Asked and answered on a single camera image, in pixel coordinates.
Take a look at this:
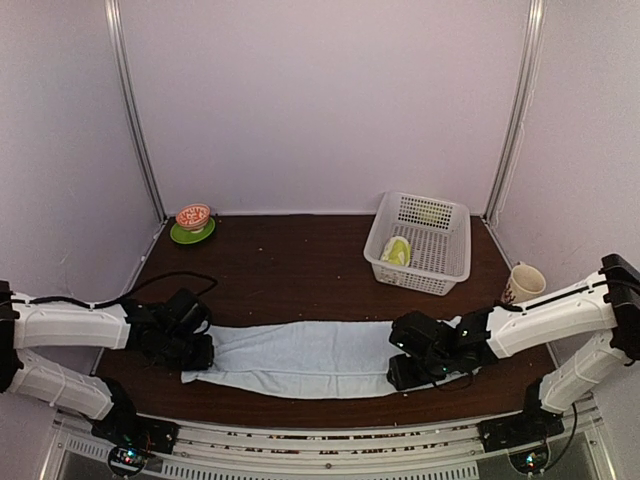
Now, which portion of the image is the left aluminium frame post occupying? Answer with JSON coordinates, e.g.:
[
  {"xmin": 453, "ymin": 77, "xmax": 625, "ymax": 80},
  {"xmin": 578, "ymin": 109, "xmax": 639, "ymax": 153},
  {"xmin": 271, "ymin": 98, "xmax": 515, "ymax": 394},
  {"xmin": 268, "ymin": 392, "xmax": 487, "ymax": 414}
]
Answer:
[{"xmin": 104, "ymin": 0, "xmax": 167, "ymax": 222}]

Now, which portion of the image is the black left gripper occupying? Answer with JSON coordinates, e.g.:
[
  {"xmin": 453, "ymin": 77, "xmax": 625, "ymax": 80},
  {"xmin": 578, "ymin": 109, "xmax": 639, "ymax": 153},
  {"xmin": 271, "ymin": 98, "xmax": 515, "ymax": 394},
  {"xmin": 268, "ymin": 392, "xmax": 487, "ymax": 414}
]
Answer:
[{"xmin": 159, "ymin": 330, "xmax": 212, "ymax": 371}]

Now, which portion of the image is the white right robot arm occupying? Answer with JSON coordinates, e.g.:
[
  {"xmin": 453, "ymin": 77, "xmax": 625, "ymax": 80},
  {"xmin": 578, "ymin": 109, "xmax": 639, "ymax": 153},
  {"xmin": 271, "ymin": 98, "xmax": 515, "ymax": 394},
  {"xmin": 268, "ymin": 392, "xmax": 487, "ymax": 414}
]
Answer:
[{"xmin": 387, "ymin": 254, "xmax": 639, "ymax": 442}]

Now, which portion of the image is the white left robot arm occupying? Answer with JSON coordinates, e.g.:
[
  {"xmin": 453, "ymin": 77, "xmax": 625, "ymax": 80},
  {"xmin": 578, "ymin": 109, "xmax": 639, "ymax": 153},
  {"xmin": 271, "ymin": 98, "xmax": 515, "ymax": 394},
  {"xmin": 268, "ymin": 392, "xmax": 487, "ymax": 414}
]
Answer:
[{"xmin": 1, "ymin": 282, "xmax": 214, "ymax": 444}]

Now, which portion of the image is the aluminium front rail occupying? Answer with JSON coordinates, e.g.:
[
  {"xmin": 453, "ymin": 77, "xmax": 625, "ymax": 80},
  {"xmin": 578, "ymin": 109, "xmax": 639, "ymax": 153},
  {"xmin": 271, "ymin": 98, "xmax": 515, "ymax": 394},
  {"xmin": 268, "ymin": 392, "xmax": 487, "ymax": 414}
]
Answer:
[{"xmin": 42, "ymin": 394, "xmax": 619, "ymax": 480}]

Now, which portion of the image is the beige patterned mug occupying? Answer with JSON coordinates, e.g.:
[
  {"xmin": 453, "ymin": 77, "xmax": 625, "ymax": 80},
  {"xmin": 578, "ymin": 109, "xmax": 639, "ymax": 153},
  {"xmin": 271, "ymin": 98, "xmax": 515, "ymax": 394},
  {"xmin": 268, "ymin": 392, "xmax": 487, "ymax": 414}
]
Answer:
[{"xmin": 500, "ymin": 262, "xmax": 546, "ymax": 304}]

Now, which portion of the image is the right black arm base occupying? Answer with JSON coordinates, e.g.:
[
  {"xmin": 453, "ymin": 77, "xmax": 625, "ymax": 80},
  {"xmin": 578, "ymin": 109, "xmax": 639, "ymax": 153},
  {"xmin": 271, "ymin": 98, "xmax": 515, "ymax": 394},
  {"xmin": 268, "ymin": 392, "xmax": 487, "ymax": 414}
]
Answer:
[{"xmin": 477, "ymin": 378, "xmax": 564, "ymax": 452}]

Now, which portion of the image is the green plate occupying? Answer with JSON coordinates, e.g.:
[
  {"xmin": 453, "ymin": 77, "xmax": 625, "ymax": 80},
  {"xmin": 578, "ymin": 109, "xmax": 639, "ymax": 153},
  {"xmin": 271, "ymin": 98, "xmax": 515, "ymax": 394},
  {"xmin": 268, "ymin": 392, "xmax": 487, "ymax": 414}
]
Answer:
[{"xmin": 170, "ymin": 217, "xmax": 216, "ymax": 245}]

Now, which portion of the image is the red patterned bowl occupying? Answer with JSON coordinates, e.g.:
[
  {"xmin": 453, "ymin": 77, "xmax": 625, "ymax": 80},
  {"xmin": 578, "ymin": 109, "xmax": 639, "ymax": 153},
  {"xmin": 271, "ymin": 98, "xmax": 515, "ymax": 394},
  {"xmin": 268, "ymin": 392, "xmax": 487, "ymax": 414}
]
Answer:
[{"xmin": 176, "ymin": 203, "xmax": 211, "ymax": 233}]

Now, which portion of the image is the light blue towel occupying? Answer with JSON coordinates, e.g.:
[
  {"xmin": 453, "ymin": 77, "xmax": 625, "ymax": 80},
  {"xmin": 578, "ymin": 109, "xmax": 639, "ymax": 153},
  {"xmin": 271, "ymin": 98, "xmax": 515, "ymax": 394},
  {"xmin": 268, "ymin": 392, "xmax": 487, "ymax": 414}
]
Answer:
[{"xmin": 180, "ymin": 319, "xmax": 464, "ymax": 400}]

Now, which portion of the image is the right aluminium frame post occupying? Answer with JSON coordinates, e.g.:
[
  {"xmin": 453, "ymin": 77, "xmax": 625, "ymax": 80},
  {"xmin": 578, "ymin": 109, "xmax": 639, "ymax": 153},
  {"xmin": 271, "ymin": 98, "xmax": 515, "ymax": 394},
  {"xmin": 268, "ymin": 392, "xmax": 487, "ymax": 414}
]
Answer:
[{"xmin": 484, "ymin": 0, "xmax": 547, "ymax": 227}]

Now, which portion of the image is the white plastic basket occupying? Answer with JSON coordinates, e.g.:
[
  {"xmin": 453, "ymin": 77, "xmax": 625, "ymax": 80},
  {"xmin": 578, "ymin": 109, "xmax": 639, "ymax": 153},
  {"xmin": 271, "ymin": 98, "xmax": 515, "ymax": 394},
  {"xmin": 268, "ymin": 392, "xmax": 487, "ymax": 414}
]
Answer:
[{"xmin": 363, "ymin": 191, "xmax": 471, "ymax": 296}]

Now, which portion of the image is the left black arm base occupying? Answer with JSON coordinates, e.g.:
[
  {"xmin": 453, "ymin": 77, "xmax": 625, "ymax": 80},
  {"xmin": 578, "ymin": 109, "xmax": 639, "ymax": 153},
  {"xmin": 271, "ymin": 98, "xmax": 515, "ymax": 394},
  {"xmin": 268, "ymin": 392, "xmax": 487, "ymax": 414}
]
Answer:
[{"xmin": 89, "ymin": 378, "xmax": 179, "ymax": 454}]

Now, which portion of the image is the aluminium frame post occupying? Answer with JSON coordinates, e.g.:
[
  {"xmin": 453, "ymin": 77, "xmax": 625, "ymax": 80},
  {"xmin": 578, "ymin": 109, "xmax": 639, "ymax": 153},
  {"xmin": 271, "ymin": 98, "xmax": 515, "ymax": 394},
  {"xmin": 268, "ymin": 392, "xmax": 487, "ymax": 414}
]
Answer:
[
  {"xmin": 104, "ymin": 0, "xmax": 167, "ymax": 222},
  {"xmin": 484, "ymin": 0, "xmax": 547, "ymax": 227}
]

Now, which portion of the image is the green patterned towel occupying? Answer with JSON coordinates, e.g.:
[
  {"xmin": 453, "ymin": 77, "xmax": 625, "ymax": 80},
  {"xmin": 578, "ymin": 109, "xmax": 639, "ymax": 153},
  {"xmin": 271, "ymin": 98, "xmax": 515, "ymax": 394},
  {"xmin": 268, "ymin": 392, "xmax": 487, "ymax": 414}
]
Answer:
[{"xmin": 380, "ymin": 236, "xmax": 411, "ymax": 267}]

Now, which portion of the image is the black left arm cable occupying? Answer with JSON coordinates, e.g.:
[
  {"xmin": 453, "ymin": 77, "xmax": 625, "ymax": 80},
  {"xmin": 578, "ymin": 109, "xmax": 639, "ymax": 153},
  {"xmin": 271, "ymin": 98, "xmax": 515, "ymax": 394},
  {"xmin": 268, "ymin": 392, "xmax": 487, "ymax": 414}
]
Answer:
[{"xmin": 14, "ymin": 271, "xmax": 219, "ymax": 309}]

